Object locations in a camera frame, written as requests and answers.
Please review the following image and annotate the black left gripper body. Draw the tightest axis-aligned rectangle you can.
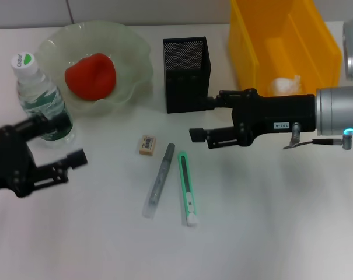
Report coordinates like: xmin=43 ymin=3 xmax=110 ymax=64
xmin=0 ymin=124 xmax=37 ymax=199

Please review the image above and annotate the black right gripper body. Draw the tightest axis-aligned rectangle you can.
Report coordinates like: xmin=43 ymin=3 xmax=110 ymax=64
xmin=230 ymin=88 xmax=317 ymax=147

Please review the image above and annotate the clear green-label water bottle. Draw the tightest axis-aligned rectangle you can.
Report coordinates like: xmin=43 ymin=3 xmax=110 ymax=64
xmin=10 ymin=51 xmax=77 ymax=149

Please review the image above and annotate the white paper ball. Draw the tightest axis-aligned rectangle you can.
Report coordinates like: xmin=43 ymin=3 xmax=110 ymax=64
xmin=268 ymin=74 xmax=305 ymax=96

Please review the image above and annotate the beige eraser with barcode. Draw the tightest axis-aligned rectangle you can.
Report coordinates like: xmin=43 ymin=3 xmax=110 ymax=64
xmin=138 ymin=134 xmax=158 ymax=158

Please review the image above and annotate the green utility knife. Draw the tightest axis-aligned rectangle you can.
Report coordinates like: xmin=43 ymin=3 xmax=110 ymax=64
xmin=177 ymin=150 xmax=199 ymax=228

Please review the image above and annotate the grey marker pen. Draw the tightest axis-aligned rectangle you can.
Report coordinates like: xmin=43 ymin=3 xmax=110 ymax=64
xmin=141 ymin=142 xmax=176 ymax=219

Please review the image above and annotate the orange fruit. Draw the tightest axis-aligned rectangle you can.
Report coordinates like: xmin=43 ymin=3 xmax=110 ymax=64
xmin=64 ymin=52 xmax=117 ymax=102

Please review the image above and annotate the black mesh pen holder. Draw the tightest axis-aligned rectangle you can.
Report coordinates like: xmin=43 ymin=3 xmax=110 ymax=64
xmin=163 ymin=36 xmax=212 ymax=114

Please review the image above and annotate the pale green glass fruit plate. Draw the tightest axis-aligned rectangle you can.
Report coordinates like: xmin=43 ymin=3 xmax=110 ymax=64
xmin=36 ymin=20 xmax=153 ymax=117

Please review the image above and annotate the yellow plastic bin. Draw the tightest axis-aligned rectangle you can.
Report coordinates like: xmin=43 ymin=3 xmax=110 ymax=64
xmin=228 ymin=0 xmax=343 ymax=96

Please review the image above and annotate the grey right arm cable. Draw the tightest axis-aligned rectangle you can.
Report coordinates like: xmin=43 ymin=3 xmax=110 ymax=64
xmin=282 ymin=138 xmax=345 ymax=150

